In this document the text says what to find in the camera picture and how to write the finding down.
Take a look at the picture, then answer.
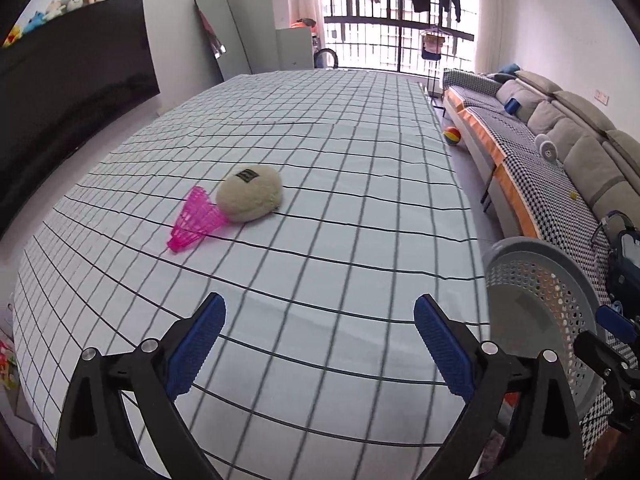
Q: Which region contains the black window grille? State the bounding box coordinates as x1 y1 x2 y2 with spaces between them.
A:
322 0 476 74

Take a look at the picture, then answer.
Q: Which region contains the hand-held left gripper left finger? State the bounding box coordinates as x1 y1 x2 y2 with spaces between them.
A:
55 291 227 480

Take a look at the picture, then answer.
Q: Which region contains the beige plush pouch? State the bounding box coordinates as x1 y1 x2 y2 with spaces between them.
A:
216 164 285 224

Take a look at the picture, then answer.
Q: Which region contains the black television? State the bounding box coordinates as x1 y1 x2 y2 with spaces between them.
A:
0 0 161 239

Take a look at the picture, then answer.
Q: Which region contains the white cabinet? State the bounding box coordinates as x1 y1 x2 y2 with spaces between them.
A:
275 26 316 72

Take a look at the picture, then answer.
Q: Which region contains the dark blue bag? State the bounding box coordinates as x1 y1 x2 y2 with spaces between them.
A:
592 212 640 307

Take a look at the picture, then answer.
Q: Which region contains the white curtain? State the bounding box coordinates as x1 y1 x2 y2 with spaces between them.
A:
472 0 506 76
287 0 326 69

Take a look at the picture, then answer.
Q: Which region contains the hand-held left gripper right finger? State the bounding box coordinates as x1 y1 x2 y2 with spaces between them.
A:
413 294 586 480

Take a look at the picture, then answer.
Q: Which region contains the black standing rack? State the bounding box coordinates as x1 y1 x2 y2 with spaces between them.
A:
420 27 454 107

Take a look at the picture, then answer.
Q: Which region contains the grey sofa with checkered cover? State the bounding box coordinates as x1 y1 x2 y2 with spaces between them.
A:
442 69 640 461

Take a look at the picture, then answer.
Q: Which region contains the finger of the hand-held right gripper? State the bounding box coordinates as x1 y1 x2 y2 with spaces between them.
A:
573 331 635 380
595 304 640 343

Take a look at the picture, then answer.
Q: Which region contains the row of plush toys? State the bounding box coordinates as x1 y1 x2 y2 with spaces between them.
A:
2 0 107 48

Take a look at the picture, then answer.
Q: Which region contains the grey perforated basket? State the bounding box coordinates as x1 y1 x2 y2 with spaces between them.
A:
482 236 621 421

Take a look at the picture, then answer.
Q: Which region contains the leaning mirror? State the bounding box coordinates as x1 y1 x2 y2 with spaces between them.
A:
194 0 253 84

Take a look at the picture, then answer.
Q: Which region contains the pink shuttlecock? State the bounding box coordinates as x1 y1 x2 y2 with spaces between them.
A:
166 186 232 253

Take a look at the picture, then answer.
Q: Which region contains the colourful toy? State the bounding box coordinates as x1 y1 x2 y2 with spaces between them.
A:
0 340 19 392

